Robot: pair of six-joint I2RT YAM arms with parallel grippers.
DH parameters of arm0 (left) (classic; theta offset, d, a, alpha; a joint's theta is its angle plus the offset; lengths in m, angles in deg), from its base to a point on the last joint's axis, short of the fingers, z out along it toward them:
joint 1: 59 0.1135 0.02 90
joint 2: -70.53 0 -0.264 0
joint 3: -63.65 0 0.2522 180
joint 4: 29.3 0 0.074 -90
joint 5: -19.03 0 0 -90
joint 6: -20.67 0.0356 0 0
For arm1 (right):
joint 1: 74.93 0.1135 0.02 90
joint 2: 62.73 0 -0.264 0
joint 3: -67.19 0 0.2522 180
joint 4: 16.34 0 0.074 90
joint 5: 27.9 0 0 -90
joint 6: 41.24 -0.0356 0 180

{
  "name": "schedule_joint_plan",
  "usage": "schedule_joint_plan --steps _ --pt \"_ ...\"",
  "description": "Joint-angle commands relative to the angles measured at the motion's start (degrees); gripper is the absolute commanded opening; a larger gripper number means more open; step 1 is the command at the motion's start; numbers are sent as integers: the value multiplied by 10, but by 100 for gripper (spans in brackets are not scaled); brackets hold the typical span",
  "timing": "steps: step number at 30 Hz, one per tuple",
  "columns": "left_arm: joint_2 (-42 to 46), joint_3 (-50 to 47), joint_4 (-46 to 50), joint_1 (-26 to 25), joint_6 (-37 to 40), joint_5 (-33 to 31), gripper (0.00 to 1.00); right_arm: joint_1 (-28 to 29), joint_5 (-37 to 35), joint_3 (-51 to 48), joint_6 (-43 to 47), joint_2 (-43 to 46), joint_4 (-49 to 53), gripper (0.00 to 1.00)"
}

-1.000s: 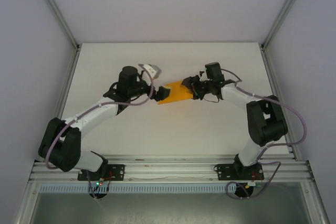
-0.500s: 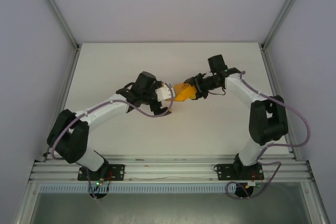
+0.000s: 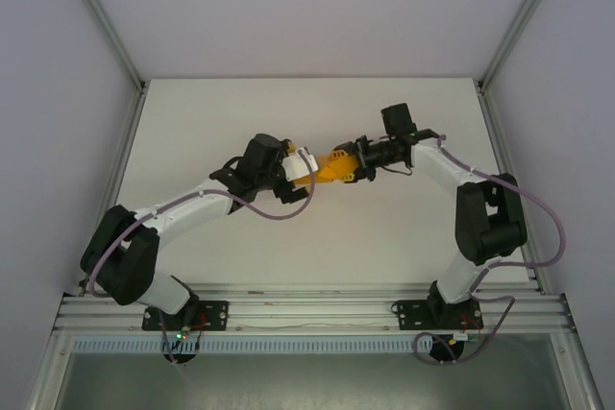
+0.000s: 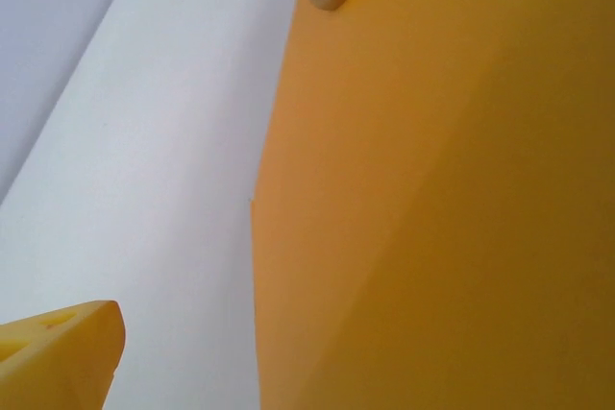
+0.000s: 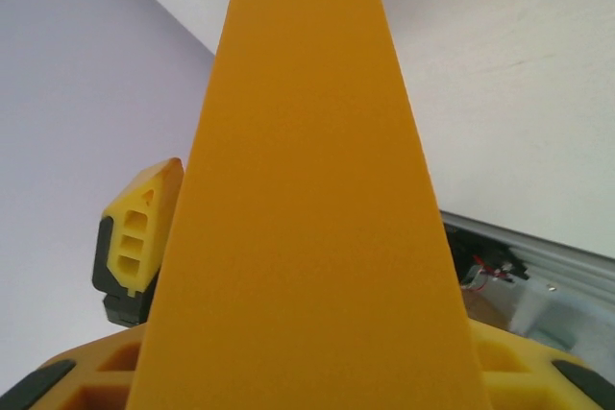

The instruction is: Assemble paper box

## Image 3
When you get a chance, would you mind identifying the orange paper box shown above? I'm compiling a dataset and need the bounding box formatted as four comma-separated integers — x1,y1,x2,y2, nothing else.
292,149,360,186

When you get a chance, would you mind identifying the grey metal sheet panel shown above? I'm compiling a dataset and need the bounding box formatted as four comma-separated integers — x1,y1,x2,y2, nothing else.
57,350,573,410

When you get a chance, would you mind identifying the aluminium table side rail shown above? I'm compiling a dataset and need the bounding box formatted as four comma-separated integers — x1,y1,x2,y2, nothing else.
26,85,148,410
475,83,607,410

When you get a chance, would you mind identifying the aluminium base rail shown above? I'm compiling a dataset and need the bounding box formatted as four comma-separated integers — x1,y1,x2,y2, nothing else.
57,284,576,335

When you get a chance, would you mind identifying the slotted grey cable duct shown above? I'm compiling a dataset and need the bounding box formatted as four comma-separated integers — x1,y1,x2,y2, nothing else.
71,336,420,354

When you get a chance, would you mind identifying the aluminium frame post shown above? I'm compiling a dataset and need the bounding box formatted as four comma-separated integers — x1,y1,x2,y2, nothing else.
60,0,148,92
478,0,573,89

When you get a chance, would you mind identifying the black round cable grommet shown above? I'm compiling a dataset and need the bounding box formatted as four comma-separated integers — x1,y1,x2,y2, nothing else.
162,350,198,366
426,336,463,366

